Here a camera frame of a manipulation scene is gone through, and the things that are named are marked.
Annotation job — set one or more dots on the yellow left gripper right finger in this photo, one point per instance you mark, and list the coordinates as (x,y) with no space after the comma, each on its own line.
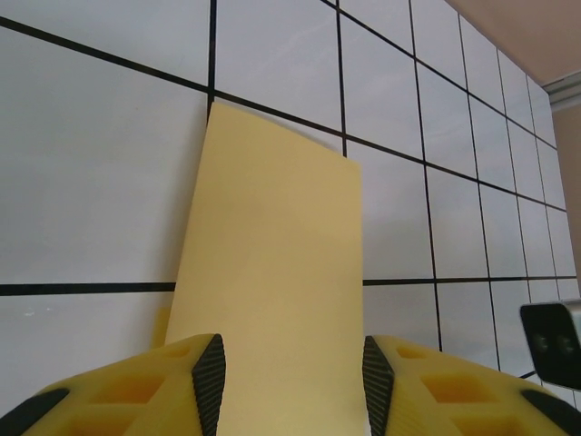
(454,399)

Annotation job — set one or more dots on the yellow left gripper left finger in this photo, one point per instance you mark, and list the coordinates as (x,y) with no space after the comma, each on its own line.
(113,399)

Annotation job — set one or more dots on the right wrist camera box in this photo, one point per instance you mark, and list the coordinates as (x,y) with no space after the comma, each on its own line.
(558,345)

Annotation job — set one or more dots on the aluminium frame post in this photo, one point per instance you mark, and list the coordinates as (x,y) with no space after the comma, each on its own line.
(567,91)

